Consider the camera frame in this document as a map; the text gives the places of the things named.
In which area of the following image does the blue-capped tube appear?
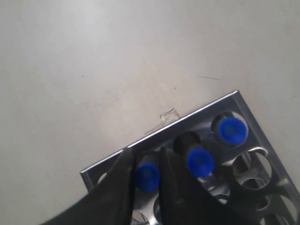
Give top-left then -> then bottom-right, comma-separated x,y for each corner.
135,151 -> 160,192
210,114 -> 248,147
175,135 -> 215,179

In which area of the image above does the stainless steel test tube rack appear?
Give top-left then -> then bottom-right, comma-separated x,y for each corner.
79,90 -> 296,225

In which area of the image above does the clear tape piece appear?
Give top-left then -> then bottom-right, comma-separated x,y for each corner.
160,108 -> 180,124

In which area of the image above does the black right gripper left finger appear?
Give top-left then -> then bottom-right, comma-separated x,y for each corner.
43,149 -> 136,225

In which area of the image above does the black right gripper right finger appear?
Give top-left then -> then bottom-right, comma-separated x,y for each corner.
158,148 -> 257,225

